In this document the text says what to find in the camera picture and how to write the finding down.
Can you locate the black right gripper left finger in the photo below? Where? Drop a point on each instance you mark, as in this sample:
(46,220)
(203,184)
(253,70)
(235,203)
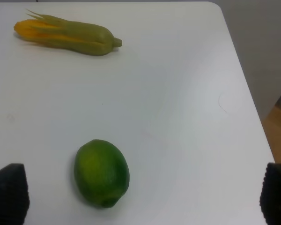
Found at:
(14,195)

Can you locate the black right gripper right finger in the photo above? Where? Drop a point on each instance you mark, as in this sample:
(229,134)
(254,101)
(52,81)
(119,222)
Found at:
(270,198)

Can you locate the green lime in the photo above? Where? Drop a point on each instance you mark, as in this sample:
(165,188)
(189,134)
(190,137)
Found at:
(101,173)

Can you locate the corn cob with husk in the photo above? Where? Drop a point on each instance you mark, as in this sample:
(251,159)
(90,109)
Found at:
(54,32)

